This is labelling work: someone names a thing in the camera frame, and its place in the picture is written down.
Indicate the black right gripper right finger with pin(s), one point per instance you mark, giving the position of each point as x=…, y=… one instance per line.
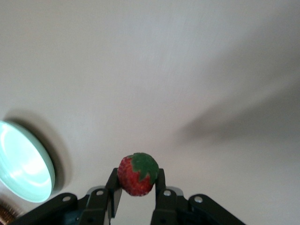
x=168, y=206

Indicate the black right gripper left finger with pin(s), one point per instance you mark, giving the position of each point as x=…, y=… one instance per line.
x=93, y=206

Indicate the red strawberry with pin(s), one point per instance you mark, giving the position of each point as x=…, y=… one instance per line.
x=133, y=180

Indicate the pale green round plate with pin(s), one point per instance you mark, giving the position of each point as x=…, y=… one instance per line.
x=23, y=164

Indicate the brown wicker basket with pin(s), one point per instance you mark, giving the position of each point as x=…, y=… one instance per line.
x=7, y=215

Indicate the brown table cover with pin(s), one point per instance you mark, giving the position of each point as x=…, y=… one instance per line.
x=164, y=70

